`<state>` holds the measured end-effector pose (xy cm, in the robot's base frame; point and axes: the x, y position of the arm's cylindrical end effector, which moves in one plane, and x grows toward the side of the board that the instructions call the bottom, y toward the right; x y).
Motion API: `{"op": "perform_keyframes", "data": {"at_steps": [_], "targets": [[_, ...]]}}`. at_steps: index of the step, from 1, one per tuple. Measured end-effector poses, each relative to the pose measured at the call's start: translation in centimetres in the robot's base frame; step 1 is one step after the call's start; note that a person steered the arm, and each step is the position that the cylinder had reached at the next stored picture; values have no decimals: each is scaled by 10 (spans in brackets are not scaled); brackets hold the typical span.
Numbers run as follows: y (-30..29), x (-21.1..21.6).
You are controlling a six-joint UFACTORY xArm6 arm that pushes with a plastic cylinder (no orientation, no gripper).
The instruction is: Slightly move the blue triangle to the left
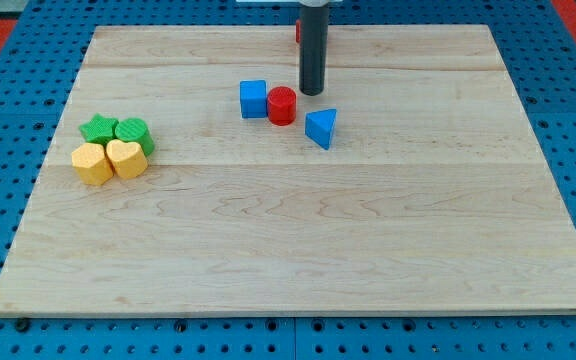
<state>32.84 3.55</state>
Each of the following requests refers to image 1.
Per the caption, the yellow heart block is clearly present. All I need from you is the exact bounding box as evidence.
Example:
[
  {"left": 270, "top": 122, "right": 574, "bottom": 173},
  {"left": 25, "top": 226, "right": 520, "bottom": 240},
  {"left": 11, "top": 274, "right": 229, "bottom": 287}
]
[{"left": 106, "top": 139, "right": 148, "bottom": 179}]

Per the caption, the blue triangle block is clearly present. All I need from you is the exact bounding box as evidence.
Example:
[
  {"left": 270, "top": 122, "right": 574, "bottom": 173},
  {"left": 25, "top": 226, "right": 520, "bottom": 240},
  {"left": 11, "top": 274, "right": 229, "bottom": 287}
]
[{"left": 305, "top": 108, "right": 337, "bottom": 150}]

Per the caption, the light wooden board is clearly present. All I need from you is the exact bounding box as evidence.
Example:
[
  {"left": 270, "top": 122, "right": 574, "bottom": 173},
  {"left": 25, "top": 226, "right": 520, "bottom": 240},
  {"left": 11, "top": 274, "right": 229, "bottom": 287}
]
[{"left": 0, "top": 25, "right": 576, "bottom": 318}]

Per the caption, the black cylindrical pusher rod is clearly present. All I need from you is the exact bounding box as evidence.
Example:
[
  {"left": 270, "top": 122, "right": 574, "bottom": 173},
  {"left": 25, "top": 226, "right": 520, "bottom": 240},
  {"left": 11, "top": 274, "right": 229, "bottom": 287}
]
[{"left": 299, "top": 5, "right": 330, "bottom": 96}]

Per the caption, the blue cube block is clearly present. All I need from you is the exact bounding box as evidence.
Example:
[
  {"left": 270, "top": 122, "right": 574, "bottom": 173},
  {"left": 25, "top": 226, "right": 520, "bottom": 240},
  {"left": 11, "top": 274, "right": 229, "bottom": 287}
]
[{"left": 239, "top": 80, "right": 267, "bottom": 119}]

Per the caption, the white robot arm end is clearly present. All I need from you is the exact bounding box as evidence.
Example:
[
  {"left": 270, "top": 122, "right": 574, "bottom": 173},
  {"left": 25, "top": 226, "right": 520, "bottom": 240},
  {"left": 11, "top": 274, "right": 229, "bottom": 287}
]
[{"left": 236, "top": 0, "right": 343, "bottom": 7}]

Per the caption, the green star block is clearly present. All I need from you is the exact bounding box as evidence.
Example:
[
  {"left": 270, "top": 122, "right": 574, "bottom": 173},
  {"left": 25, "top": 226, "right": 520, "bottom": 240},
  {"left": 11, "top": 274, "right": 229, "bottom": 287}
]
[{"left": 79, "top": 114, "right": 119, "bottom": 146}]

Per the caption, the green cylinder block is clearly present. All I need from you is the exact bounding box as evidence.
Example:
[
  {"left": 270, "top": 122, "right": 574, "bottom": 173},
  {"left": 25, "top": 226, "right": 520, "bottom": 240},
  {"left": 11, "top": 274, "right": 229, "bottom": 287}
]
[{"left": 114, "top": 118, "right": 155, "bottom": 157}]

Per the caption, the red cylinder block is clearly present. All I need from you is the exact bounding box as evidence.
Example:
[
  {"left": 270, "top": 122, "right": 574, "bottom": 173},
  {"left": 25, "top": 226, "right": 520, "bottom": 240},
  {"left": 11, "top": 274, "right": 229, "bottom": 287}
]
[{"left": 267, "top": 86, "right": 297, "bottom": 126}]

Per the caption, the red block behind rod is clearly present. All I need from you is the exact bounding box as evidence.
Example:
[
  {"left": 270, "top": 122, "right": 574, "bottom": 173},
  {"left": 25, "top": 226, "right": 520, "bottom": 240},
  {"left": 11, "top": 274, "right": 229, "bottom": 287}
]
[{"left": 295, "top": 19, "right": 301, "bottom": 44}]

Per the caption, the yellow hexagon block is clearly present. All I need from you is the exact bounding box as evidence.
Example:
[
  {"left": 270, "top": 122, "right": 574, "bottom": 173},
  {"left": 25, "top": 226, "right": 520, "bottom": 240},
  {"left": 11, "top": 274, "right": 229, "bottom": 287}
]
[{"left": 71, "top": 143, "right": 114, "bottom": 186}]

